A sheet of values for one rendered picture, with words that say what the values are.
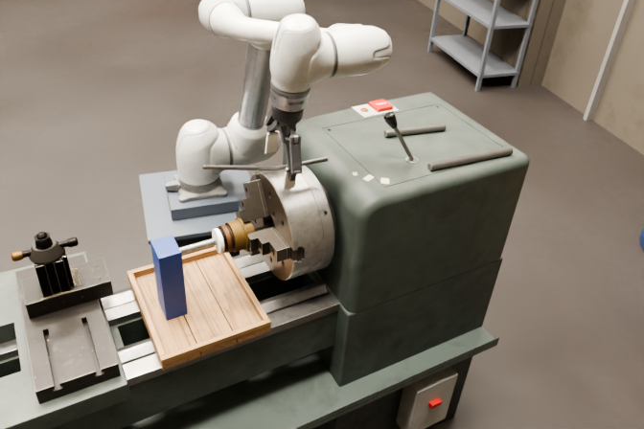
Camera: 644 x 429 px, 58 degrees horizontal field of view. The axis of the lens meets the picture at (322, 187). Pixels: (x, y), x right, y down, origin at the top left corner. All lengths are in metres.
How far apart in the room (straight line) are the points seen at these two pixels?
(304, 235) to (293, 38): 0.54
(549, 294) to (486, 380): 0.73
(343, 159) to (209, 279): 0.54
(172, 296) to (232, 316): 0.18
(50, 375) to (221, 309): 0.47
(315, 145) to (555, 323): 1.84
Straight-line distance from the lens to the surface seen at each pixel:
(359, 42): 1.33
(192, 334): 1.65
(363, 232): 1.53
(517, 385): 2.84
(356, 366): 1.93
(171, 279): 1.59
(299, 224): 1.53
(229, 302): 1.72
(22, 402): 1.56
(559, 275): 3.47
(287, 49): 1.25
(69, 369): 1.53
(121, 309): 1.78
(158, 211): 2.31
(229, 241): 1.59
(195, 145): 2.15
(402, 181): 1.58
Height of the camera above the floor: 2.11
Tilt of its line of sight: 34 degrees down
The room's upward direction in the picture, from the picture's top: 4 degrees clockwise
